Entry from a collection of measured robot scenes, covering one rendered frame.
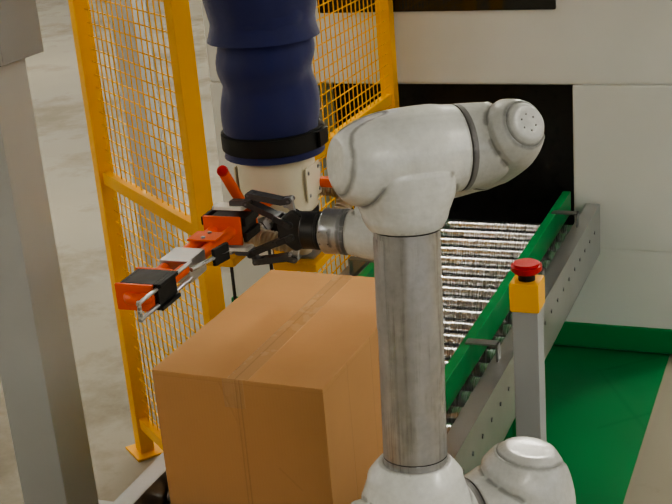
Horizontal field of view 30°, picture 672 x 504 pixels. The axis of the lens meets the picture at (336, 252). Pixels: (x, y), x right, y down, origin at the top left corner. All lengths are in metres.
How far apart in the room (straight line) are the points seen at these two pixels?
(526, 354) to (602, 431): 1.43
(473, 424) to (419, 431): 1.20
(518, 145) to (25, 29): 1.94
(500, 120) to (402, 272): 0.26
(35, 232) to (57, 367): 0.42
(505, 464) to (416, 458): 0.17
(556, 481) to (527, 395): 0.94
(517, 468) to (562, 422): 2.35
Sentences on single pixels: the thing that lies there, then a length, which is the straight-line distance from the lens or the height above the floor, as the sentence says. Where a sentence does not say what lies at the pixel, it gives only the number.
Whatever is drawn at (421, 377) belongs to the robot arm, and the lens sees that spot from 1.89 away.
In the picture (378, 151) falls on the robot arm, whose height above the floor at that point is 1.59.
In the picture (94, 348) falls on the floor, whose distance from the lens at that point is 5.29.
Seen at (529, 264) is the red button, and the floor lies 1.04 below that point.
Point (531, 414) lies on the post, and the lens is 2.99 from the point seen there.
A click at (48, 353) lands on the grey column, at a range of 3.72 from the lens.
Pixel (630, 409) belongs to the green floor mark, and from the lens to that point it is 4.47.
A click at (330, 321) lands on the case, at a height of 0.95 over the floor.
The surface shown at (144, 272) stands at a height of 1.29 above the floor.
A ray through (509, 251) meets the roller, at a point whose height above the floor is 0.55.
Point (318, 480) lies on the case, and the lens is 2.65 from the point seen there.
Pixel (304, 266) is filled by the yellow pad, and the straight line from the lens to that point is 2.61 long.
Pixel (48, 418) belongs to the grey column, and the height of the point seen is 0.43.
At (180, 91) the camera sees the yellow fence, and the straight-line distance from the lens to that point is 3.25.
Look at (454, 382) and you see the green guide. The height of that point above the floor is 0.60.
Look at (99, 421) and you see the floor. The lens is 4.68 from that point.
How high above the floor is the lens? 2.07
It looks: 20 degrees down
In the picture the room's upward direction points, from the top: 5 degrees counter-clockwise
